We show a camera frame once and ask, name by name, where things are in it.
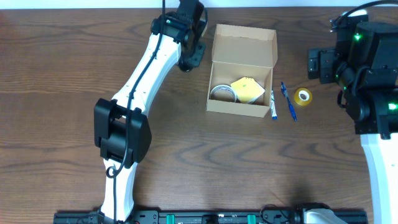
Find small yellow tape roll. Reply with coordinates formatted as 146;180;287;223
294;87;313;106

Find white tape roll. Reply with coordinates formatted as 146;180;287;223
210;84;238;103

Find yellow sticky note pad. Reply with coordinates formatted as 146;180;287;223
231;77;265;104

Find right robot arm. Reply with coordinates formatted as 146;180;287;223
308;9;397;223

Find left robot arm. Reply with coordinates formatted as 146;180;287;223
94;0;208;223

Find open cardboard box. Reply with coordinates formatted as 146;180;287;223
206;24;278;118

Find blue ballpoint pen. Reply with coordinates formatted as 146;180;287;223
280;82;297;121

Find blue and white marker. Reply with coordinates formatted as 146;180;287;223
270;90;277;120

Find left black cable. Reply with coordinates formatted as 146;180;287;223
105;0;167;224

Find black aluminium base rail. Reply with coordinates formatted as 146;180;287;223
53;208;369;224

